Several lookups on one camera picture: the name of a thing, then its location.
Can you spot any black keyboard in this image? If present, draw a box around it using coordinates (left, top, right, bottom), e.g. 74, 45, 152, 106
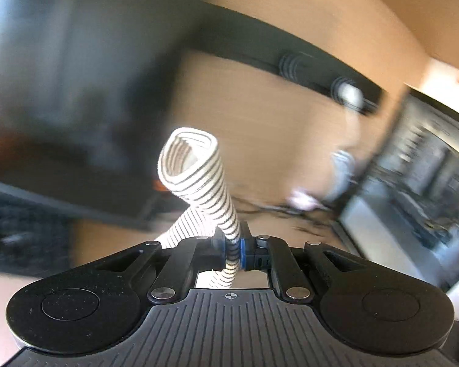
0, 193, 73, 277

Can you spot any striped beige shirt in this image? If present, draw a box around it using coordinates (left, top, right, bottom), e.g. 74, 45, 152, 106
156, 127, 241, 288

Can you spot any white charger cable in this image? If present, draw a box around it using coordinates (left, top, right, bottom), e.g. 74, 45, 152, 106
321, 83, 368, 207

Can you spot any black wall socket strip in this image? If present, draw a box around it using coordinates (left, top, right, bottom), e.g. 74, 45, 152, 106
194, 3, 383, 115

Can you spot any crumpled white paper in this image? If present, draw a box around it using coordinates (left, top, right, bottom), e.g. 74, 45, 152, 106
288, 189, 323, 212

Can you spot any glass computer case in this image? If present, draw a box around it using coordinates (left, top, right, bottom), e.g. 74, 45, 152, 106
337, 88, 459, 292

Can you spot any curved computer monitor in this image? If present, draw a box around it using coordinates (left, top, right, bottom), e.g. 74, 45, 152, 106
0, 0, 203, 229

